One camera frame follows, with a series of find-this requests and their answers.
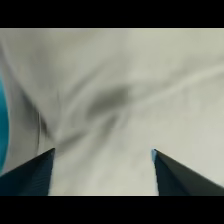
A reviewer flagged white garment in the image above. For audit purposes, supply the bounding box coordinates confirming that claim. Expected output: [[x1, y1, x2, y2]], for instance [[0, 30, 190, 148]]
[[0, 28, 224, 197]]

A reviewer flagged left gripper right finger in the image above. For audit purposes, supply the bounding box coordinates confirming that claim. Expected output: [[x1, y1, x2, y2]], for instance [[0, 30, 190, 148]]
[[151, 148, 224, 197]]

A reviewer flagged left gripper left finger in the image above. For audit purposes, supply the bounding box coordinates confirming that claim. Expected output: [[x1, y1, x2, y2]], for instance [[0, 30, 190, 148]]
[[0, 147, 56, 197]]

